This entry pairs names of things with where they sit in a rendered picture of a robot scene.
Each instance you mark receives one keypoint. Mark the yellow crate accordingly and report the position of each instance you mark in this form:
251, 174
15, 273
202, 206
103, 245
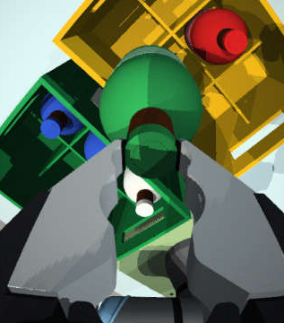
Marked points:
97, 39

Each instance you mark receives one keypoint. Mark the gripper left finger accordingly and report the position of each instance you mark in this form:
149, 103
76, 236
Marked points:
60, 248

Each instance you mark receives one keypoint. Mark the dark green crate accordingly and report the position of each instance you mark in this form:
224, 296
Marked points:
26, 155

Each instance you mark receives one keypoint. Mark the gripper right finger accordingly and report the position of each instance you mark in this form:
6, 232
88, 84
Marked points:
236, 251

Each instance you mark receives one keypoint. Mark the white bottle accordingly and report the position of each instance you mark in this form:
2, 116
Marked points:
141, 193

